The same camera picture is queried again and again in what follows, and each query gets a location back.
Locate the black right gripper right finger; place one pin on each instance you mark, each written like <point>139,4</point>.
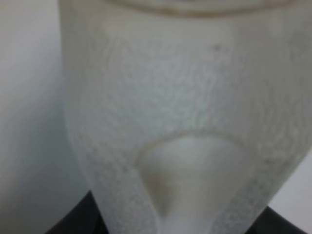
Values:
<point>270,222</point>

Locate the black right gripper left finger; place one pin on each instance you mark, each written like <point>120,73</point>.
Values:
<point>84,218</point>

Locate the clear bottle with pink label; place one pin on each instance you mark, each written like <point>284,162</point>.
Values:
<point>187,116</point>

